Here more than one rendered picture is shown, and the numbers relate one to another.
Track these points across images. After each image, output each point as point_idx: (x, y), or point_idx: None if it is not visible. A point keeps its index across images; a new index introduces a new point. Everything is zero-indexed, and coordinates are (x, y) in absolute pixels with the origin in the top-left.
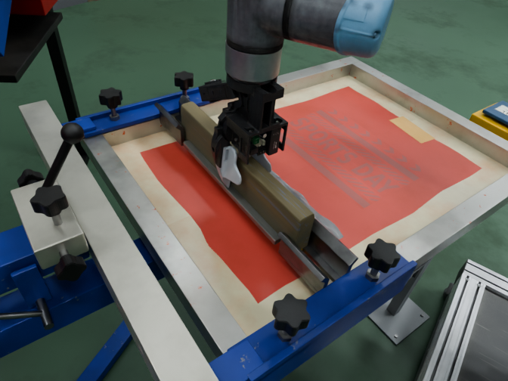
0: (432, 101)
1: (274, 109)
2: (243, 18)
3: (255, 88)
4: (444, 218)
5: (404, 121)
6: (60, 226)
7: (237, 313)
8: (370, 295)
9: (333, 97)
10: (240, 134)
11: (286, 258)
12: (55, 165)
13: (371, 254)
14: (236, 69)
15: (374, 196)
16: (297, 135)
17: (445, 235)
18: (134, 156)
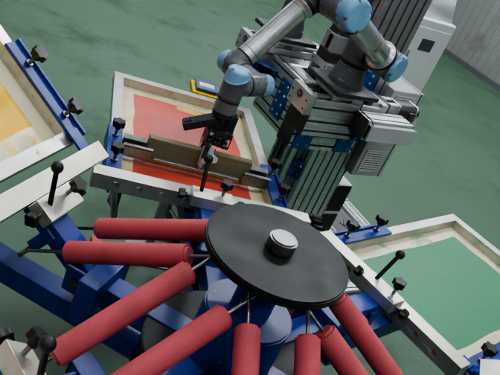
0: (184, 91)
1: (133, 124)
2: (239, 94)
3: (233, 117)
4: (255, 146)
5: (181, 107)
6: (225, 196)
7: None
8: (278, 178)
9: (140, 104)
10: (225, 138)
11: (245, 183)
12: (206, 175)
13: (275, 164)
14: (230, 112)
15: (223, 150)
16: (164, 135)
17: (263, 152)
18: None
